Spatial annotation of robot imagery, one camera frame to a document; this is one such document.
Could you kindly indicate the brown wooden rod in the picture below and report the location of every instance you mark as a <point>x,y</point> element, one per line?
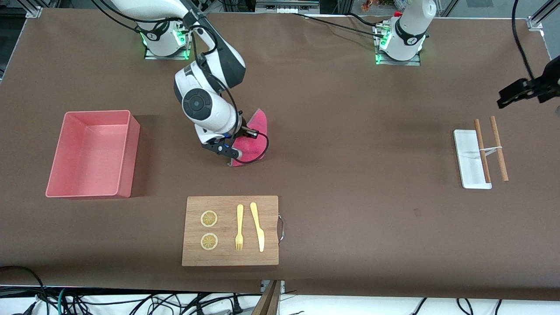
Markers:
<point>483,157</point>
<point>499,153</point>

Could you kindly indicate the white rack base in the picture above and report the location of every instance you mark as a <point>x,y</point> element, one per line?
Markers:
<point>468,162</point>

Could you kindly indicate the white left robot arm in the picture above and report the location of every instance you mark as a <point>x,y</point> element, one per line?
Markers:
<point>407,30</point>

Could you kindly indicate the pink and grey cloth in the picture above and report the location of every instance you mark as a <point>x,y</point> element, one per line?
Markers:
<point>259,122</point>

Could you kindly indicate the yellow plastic knife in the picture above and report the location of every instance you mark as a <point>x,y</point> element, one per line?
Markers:
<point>258,227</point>

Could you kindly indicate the aluminium frame post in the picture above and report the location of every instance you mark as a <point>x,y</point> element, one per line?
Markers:
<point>33,11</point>
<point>536,22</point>

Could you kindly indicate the lemon slice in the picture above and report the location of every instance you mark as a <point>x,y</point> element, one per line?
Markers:
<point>209,241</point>
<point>209,218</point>

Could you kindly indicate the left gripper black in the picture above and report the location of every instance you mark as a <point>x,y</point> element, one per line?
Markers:
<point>544,84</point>

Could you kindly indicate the grey power strip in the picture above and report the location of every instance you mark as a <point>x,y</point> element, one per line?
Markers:
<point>284,6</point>

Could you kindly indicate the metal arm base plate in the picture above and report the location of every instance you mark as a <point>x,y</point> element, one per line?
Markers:
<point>175,57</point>
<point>411,62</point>

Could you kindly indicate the bamboo cutting board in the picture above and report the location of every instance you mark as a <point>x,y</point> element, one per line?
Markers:
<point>227,210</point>

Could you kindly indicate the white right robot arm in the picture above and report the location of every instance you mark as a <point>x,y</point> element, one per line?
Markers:
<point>218,113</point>

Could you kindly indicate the wooden stand legs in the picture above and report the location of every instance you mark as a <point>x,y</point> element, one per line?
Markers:
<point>269,302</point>

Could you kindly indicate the white clip between rods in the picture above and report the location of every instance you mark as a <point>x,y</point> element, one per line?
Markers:
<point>492,150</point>

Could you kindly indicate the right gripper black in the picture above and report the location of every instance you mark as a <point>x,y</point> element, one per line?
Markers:
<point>241,130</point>

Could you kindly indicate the pink plastic bin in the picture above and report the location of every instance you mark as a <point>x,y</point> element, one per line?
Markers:
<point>87,153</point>

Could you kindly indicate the yellow plastic fork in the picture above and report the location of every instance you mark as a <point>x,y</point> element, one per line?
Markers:
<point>239,218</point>

